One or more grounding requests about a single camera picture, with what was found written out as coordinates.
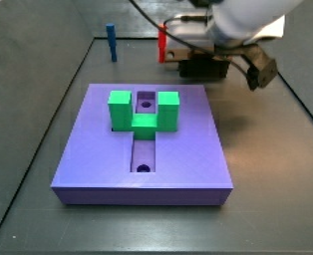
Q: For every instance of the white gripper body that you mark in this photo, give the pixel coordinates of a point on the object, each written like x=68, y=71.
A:
x=198, y=30

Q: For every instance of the brown wooden cross block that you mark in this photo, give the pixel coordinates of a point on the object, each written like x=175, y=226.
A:
x=176, y=55

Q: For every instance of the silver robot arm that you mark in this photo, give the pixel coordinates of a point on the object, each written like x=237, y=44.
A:
x=231, y=23

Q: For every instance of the dark grey fixture block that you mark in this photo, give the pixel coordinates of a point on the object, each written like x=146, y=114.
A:
x=203, y=68

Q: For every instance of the red hexagonal peg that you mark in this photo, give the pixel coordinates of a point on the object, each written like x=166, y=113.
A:
x=160, y=43

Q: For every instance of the blue hexagonal peg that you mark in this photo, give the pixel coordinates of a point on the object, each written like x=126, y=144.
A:
x=111, y=33

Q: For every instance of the green U-shaped block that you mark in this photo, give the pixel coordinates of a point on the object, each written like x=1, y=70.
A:
x=144, y=124

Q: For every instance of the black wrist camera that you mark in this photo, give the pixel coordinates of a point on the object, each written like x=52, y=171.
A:
x=262, y=67

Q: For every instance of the purple base plate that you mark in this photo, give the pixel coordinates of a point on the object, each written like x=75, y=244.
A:
x=178, y=169

